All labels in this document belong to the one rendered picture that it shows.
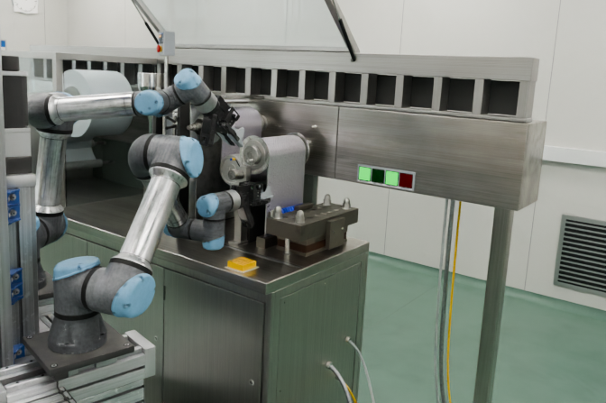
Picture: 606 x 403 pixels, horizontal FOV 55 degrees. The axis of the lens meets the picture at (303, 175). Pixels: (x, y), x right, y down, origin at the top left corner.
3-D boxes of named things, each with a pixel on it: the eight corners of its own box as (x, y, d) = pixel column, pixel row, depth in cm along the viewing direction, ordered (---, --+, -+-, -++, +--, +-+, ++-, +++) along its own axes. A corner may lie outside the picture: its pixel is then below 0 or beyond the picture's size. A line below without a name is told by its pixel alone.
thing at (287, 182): (265, 215, 221) (267, 167, 217) (301, 206, 239) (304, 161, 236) (266, 215, 220) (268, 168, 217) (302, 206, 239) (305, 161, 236)
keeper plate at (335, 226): (325, 248, 221) (326, 220, 219) (339, 242, 229) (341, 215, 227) (330, 250, 219) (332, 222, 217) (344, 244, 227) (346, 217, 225)
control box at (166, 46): (154, 54, 248) (154, 31, 247) (169, 55, 252) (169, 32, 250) (160, 54, 243) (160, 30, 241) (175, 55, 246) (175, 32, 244)
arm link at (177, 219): (105, 151, 167) (164, 244, 204) (138, 154, 164) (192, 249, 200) (123, 123, 174) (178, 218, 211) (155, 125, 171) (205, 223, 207)
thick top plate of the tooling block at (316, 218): (265, 233, 216) (266, 217, 214) (325, 215, 248) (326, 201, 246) (299, 242, 206) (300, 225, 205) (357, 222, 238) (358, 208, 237)
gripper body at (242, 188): (264, 183, 211) (243, 187, 201) (263, 206, 213) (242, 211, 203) (249, 180, 216) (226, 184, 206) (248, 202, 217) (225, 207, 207)
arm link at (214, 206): (194, 217, 195) (194, 193, 194) (216, 212, 204) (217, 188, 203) (210, 222, 191) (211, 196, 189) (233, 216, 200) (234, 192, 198)
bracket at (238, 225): (227, 244, 223) (229, 166, 218) (238, 241, 228) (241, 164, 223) (236, 247, 220) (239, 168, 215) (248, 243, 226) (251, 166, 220)
